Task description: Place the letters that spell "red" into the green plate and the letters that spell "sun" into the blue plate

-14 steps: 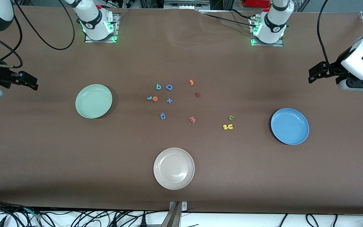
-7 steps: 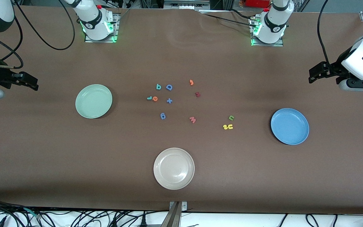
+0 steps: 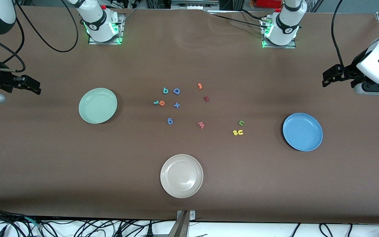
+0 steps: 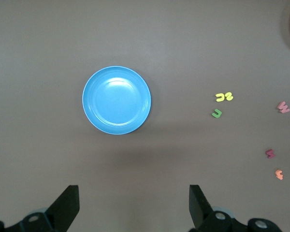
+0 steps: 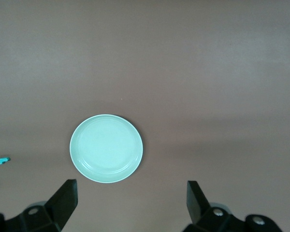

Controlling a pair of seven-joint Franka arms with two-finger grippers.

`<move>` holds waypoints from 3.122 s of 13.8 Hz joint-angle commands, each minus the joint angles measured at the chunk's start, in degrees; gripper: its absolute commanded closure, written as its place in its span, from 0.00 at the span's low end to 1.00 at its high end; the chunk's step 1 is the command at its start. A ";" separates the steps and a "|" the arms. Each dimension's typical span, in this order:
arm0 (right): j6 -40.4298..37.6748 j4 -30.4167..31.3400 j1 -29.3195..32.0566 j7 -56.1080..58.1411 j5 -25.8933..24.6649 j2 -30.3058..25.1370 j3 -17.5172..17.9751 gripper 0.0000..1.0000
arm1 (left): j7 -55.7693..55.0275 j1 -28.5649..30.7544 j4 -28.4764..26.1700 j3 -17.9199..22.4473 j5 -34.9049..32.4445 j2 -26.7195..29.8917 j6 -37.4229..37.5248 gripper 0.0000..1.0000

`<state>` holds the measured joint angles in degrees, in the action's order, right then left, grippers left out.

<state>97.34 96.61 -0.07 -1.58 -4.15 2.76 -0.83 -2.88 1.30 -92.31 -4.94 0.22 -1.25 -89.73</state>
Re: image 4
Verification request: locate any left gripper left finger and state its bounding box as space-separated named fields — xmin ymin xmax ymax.
xmin=0 ymin=185 xmax=81 ymax=232

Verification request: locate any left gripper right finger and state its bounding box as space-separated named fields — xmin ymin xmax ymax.
xmin=188 ymin=185 xmax=285 ymax=232

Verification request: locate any blue plate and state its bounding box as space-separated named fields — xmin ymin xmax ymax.
xmin=82 ymin=65 xmax=152 ymax=135

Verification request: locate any pink foam letter w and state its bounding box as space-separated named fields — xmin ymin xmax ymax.
xmin=277 ymin=101 xmax=290 ymax=114

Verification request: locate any brown table mat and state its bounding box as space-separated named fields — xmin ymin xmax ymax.
xmin=0 ymin=0 xmax=290 ymax=232

